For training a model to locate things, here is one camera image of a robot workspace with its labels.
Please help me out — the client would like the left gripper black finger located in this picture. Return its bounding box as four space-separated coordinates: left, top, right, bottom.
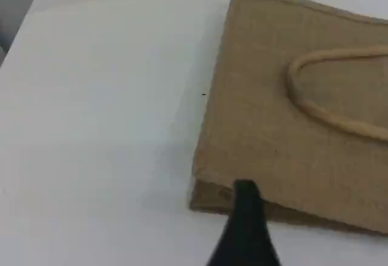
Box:
206 179 283 266

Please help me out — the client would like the brown burlap tote bag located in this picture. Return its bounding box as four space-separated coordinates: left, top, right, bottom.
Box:
189 0 388 236

